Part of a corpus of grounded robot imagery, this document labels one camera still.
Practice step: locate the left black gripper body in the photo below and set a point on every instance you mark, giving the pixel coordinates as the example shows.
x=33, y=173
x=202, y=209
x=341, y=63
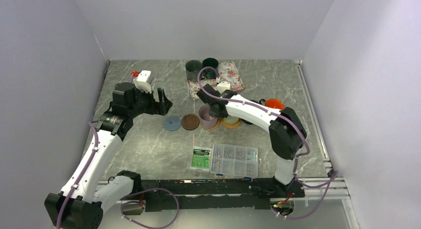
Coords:
x=141, y=105

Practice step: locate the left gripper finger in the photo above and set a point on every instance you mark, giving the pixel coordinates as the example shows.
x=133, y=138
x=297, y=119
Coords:
x=163, y=106
x=153, y=107

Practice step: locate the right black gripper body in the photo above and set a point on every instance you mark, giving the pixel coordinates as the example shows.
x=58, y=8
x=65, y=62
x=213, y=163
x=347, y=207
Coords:
x=212, y=113

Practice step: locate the lilac mug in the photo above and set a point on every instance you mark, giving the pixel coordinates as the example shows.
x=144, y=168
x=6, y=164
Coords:
x=206, y=120

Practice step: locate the cream mug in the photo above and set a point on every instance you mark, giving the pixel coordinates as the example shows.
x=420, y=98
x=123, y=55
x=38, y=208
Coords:
x=230, y=120

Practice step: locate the blue smiley coaster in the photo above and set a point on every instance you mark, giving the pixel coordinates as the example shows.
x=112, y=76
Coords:
x=172, y=123

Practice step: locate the dark wood coaster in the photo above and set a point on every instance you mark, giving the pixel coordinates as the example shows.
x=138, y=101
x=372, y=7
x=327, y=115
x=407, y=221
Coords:
x=190, y=122

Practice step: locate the dark green mug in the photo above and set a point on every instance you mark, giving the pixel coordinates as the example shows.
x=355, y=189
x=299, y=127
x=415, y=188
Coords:
x=209, y=74

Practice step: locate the navy blue mug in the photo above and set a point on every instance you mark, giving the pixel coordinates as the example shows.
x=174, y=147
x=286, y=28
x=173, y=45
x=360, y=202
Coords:
x=248, y=122

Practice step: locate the grey mug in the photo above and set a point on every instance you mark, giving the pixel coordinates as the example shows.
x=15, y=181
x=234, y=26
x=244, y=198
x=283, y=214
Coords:
x=192, y=69

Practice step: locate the orange mug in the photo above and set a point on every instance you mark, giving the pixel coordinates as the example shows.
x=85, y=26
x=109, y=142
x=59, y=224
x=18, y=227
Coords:
x=272, y=103

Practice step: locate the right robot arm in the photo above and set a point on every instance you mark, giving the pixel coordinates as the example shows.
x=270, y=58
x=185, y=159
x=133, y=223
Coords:
x=287, y=134

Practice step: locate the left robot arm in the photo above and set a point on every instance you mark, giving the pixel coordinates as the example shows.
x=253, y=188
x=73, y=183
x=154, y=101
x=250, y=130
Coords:
x=79, y=205

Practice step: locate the floral tray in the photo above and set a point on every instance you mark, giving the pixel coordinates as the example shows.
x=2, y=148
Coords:
x=228, y=72

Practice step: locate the green label small box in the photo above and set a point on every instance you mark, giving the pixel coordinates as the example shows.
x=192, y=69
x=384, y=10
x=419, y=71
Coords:
x=201, y=158

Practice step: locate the clear plastic screw organizer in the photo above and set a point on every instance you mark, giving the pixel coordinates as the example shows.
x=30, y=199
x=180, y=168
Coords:
x=234, y=160

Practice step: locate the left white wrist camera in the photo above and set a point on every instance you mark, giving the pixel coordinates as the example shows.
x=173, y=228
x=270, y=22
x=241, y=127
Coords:
x=142, y=81

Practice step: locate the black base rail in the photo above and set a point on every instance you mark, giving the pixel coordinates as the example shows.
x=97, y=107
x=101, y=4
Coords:
x=258, y=193

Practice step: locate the aluminium frame rail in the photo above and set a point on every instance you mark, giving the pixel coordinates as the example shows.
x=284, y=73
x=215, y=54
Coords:
x=315, y=189

